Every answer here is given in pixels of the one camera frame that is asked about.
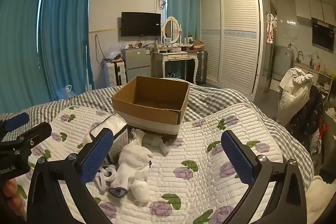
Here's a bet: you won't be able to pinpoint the brown cardboard box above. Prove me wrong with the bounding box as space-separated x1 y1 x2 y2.
112 76 190 135

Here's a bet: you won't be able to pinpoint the white wall cabinets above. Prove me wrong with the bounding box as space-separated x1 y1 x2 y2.
294 0 336 23

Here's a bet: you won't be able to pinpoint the person's left hand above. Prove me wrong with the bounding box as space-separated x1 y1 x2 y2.
0 178 28 223

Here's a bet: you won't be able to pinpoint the white packaged box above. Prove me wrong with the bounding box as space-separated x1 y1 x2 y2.
89 113 129 164

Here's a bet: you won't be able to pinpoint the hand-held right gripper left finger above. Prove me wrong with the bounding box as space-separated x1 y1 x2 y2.
26 127 114 224

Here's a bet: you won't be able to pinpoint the grey mini fridge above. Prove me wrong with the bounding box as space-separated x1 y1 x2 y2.
122 47 153 83

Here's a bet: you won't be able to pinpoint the white dressing table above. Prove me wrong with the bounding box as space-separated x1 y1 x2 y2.
153 51 200 84

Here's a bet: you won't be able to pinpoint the narrow light teal curtain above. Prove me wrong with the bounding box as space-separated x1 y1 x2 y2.
165 0 200 81

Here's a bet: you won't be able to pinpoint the oval white vanity mirror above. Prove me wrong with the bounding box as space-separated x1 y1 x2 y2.
162 16 182 45

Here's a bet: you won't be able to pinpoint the black wall television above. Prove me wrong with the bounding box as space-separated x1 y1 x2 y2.
121 12 161 37

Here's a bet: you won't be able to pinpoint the silver suitcase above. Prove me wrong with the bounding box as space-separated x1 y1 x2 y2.
196 50 208 84

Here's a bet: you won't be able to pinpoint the clear water jug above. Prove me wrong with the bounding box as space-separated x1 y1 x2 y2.
59 85 78 100

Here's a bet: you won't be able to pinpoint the teal window curtain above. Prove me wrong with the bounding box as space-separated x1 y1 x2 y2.
39 0 94 101

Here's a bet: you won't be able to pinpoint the floral quilted bed mat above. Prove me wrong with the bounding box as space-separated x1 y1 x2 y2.
16 103 314 224

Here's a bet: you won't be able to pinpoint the pink hanging clothes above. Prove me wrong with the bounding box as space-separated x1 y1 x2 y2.
266 13 278 44

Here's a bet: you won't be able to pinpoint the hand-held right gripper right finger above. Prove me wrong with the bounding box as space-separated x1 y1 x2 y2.
220 130 307 224

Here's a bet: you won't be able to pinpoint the wide teal curtain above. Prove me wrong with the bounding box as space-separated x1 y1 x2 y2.
0 0 57 114

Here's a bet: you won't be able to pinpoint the white ribbed suitcase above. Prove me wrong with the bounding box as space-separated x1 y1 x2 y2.
104 60 127 87

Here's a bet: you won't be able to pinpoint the clear plastic bag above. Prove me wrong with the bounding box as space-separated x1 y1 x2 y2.
106 43 124 62

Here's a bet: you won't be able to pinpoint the white sock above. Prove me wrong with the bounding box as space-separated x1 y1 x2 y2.
109 143 154 198
130 178 151 207

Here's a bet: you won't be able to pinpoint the black range hood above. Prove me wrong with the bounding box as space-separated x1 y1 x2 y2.
311 17 336 52

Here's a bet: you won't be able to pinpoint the grey washing machine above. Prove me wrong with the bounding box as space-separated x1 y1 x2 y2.
273 45 294 80

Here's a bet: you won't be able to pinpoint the white louvred wardrobe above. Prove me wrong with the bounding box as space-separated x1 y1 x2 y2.
199 0 264 94

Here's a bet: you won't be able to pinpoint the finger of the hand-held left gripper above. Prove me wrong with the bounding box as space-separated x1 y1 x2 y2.
0 121 53 154
0 112 30 135

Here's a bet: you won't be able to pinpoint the small white cloth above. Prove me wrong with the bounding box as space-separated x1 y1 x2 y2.
130 128 146 147

